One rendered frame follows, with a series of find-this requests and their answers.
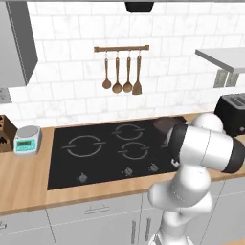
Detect black glass hob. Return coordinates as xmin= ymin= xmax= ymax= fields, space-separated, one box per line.
xmin=47 ymin=116 xmax=188 ymax=191

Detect large wooden spoon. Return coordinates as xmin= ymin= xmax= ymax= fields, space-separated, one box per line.
xmin=111 ymin=52 xmax=123 ymax=95

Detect medium wooden spoon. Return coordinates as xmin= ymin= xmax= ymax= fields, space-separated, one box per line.
xmin=122 ymin=51 xmax=134 ymax=94

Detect wooden spatula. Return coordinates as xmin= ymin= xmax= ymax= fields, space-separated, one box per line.
xmin=132 ymin=50 xmax=144 ymax=96

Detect small wooden spoon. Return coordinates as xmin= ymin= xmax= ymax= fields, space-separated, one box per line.
xmin=101 ymin=52 xmax=112 ymax=90

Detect grey hob knob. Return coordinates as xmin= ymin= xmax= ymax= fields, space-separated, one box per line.
xmin=148 ymin=162 xmax=160 ymax=173
xmin=78 ymin=172 xmax=89 ymax=184
xmin=123 ymin=166 xmax=134 ymax=177

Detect grey drawer front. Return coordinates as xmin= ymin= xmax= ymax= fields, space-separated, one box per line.
xmin=45 ymin=193 xmax=144 ymax=228
xmin=0 ymin=209 xmax=51 ymax=237

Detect white kitchen scale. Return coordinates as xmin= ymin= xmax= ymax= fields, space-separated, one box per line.
xmin=12 ymin=124 xmax=43 ymax=157

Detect grey cupboard door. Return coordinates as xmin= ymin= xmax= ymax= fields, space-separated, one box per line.
xmin=199 ymin=176 xmax=245 ymax=245
xmin=0 ymin=229 xmax=53 ymax=245
xmin=49 ymin=210 xmax=143 ymax=245
xmin=139 ymin=192 xmax=166 ymax=245

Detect black toaster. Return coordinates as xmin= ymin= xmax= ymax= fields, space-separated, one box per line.
xmin=213 ymin=93 xmax=245 ymax=138

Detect black extractor hood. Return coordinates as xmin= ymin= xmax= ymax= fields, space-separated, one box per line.
xmin=123 ymin=2 xmax=155 ymax=13

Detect brown wooden knife block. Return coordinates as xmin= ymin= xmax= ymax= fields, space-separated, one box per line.
xmin=0 ymin=115 xmax=19 ymax=154

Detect wooden utensil rail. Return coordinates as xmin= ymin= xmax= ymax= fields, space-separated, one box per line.
xmin=93 ymin=44 xmax=150 ymax=54

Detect grey wall socket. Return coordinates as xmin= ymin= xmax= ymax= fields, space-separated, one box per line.
xmin=0 ymin=87 xmax=13 ymax=105
xmin=225 ymin=71 xmax=240 ymax=88
xmin=212 ymin=68 xmax=229 ymax=89

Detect grey cupboard door handle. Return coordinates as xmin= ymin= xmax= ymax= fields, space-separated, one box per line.
xmin=145 ymin=216 xmax=152 ymax=242
xmin=130 ymin=220 xmax=137 ymax=245

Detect grey wall shelf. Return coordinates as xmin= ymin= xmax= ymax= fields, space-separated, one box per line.
xmin=194 ymin=47 xmax=245 ymax=75

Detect grey wall cupboard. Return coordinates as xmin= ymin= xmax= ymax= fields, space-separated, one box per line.
xmin=0 ymin=0 xmax=39 ymax=88

